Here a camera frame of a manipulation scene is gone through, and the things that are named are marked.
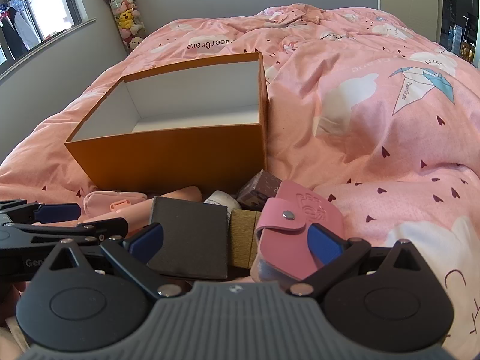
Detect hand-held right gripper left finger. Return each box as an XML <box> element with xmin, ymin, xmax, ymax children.
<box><xmin>34</xmin><ymin>223</ymin><xmax>186</xmax><ymax>301</ymax></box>

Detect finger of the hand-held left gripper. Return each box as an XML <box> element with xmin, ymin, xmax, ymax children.
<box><xmin>0</xmin><ymin>218</ymin><xmax>129</xmax><ymax>252</ymax></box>
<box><xmin>0</xmin><ymin>199</ymin><xmax>82</xmax><ymax>224</ymax></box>

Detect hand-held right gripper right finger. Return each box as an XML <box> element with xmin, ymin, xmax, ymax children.
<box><xmin>287</xmin><ymin>223</ymin><xmax>447</xmax><ymax>297</ymax></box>

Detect pink fabric pouch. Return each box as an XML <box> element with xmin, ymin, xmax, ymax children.
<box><xmin>82</xmin><ymin>191</ymin><xmax>147</xmax><ymax>222</ymax></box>

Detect pink leather key case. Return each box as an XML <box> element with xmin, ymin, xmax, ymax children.
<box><xmin>250</xmin><ymin>180</ymin><xmax>346</xmax><ymax>284</ymax></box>

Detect orange cardboard box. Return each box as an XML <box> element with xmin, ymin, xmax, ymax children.
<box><xmin>64</xmin><ymin>52</ymin><xmax>270</xmax><ymax>196</ymax></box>

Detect dark grey flat box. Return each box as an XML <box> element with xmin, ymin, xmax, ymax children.
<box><xmin>148</xmin><ymin>196</ymin><xmax>229</xmax><ymax>280</ymax></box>

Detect salmon pink plastic gadget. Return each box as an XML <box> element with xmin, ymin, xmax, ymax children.
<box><xmin>110</xmin><ymin>185</ymin><xmax>203</xmax><ymax>239</ymax></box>

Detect gold textured box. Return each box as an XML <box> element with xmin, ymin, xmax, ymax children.
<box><xmin>229</xmin><ymin>210</ymin><xmax>263</xmax><ymax>269</ymax></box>

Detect brown patterned small box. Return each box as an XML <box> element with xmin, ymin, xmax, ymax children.
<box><xmin>236</xmin><ymin>170</ymin><xmax>282</xmax><ymax>212</ymax></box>

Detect pink printed blanket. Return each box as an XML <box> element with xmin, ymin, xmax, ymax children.
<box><xmin>0</xmin><ymin>4</ymin><xmax>480</xmax><ymax>360</ymax></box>

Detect hanging clothes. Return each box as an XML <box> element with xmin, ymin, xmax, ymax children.
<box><xmin>0</xmin><ymin>5</ymin><xmax>40</xmax><ymax>61</ymax></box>

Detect yellow plush toy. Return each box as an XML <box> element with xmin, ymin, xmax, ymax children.
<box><xmin>118</xmin><ymin>9</ymin><xmax>145</xmax><ymax>31</ymax></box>

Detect window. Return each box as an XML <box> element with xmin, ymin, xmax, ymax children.
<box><xmin>0</xmin><ymin>0</ymin><xmax>96</xmax><ymax>79</ymax></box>

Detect clear hanging plush toy holder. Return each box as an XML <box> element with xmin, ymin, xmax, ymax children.
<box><xmin>109</xmin><ymin>0</ymin><xmax>147</xmax><ymax>54</ymax></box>

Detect dark shelf unit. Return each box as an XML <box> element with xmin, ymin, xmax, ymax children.
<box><xmin>440</xmin><ymin>0</ymin><xmax>480</xmax><ymax>64</ymax></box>

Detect white door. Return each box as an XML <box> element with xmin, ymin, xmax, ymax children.
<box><xmin>376</xmin><ymin>0</ymin><xmax>443</xmax><ymax>44</ymax></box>

